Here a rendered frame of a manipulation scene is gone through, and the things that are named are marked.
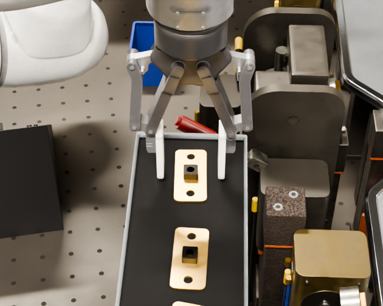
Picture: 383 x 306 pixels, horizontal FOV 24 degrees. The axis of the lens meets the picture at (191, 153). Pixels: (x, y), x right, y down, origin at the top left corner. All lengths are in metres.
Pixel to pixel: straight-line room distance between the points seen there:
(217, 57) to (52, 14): 0.65
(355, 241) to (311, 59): 0.25
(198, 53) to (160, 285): 0.25
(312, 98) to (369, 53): 0.39
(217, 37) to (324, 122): 0.32
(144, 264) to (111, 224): 0.65
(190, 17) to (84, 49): 0.76
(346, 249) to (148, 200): 0.25
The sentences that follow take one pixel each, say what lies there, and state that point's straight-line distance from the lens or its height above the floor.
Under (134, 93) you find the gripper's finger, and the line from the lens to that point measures 0.95.
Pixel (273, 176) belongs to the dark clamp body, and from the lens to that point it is 1.17.
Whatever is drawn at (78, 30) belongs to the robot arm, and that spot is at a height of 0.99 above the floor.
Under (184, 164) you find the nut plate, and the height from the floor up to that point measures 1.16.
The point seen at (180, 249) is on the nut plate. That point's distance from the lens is 0.98.
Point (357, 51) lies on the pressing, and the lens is 1.51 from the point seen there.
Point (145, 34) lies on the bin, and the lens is 1.92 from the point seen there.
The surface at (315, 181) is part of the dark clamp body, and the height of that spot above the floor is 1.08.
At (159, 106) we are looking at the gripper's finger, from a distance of 0.96.
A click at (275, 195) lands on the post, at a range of 1.12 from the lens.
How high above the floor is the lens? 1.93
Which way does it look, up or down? 45 degrees down
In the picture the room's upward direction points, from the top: straight up
